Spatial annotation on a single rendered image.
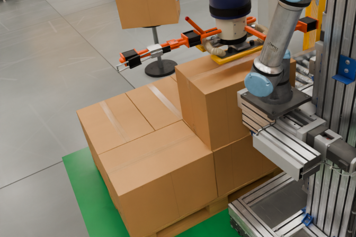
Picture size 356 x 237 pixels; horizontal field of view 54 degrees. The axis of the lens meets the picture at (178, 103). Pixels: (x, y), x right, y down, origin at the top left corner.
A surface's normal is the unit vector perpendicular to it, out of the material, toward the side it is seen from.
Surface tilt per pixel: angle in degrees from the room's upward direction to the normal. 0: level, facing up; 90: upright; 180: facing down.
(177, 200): 90
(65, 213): 0
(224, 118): 90
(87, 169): 0
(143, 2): 90
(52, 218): 0
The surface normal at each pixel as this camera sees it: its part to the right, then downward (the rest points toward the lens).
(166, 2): -0.06, 0.56
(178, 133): -0.14, -0.82
